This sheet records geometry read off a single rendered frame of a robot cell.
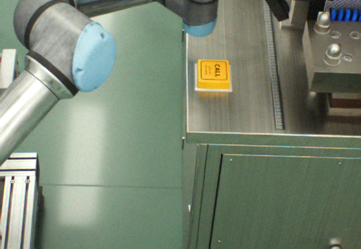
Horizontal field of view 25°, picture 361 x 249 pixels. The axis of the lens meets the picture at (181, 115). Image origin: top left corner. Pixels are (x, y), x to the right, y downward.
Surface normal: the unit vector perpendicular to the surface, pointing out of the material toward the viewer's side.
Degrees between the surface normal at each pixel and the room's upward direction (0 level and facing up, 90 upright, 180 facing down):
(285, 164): 90
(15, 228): 0
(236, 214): 90
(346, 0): 90
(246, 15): 0
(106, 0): 71
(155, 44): 0
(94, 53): 87
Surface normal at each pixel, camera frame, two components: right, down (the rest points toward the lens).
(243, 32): 0.05, -0.66
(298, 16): 0.00, 0.75
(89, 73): 0.81, 0.43
